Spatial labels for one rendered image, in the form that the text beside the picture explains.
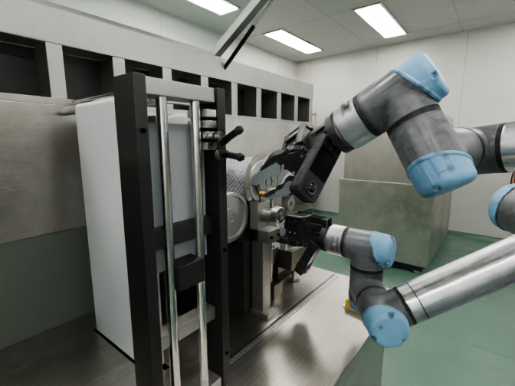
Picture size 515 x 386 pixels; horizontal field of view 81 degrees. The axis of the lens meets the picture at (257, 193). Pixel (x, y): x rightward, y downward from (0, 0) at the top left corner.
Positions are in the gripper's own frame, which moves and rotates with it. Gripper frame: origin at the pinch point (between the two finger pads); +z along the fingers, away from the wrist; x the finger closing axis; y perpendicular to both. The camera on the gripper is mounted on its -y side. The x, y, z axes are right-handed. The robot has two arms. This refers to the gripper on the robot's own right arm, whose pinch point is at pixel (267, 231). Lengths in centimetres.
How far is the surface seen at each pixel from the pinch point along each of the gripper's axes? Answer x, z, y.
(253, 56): -318, 263, 156
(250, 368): 27.9, -16.6, -19.0
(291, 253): -3.9, -6.3, -6.3
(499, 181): -444, -56, -26
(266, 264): 9.9, -7.2, -5.1
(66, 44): 38, 30, 49
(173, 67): 8, 30, 49
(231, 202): 17.7, -2.4, 12.1
